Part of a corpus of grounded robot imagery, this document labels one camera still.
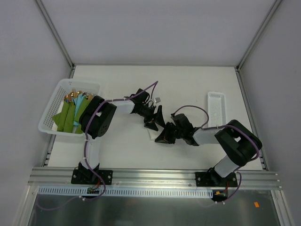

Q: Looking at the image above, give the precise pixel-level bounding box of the white paper napkin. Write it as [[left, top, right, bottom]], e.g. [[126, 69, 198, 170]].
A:
[[147, 127, 163, 141]]

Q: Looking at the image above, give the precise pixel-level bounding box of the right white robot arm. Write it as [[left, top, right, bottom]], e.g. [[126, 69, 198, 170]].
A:
[[155, 113, 262, 187]]

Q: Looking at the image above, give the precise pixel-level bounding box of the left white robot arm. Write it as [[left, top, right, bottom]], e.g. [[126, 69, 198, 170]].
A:
[[71, 89, 165, 185]]

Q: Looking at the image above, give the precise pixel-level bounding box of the light blue rolled napkin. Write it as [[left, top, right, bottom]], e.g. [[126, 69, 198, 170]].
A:
[[73, 94, 90, 127]]

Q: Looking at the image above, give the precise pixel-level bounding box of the green rolled napkin bundle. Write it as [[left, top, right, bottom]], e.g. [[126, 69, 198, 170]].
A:
[[52, 98, 91, 134]]

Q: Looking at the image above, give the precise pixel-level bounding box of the white narrow utensil tray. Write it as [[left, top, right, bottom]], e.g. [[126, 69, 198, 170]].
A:
[[207, 91, 227, 127]]

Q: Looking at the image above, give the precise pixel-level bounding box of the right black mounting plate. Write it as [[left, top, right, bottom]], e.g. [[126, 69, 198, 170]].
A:
[[195, 172, 238, 187]]

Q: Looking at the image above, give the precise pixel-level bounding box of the black mounting plate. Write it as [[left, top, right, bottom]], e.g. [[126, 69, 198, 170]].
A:
[[195, 172, 238, 187], [71, 169, 113, 185]]

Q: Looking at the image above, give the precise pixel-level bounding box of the gold cutlery in basket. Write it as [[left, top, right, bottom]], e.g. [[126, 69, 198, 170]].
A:
[[63, 89, 96, 103]]

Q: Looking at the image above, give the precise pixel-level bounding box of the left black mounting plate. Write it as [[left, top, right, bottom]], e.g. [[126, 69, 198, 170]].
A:
[[71, 169, 113, 185]]

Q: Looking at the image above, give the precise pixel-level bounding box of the white perforated basket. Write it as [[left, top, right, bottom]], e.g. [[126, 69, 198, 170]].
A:
[[38, 79, 101, 137]]

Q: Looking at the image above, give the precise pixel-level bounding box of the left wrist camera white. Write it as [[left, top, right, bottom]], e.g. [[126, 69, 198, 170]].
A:
[[152, 97, 161, 105]]

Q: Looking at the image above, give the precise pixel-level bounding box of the white slotted cable duct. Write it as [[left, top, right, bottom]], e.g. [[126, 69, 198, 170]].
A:
[[38, 186, 213, 199]]

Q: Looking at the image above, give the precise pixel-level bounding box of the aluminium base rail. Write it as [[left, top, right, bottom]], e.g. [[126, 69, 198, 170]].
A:
[[27, 167, 283, 190]]

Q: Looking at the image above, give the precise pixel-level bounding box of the left aluminium frame post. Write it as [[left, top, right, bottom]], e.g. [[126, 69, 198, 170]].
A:
[[34, 0, 74, 69]]

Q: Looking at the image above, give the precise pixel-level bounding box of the aluminium frame post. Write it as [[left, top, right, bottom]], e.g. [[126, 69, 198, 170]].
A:
[[34, 0, 74, 69], [236, 0, 283, 69]]

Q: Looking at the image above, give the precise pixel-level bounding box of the right aluminium frame post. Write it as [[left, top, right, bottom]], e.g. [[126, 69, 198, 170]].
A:
[[236, 0, 283, 69]]

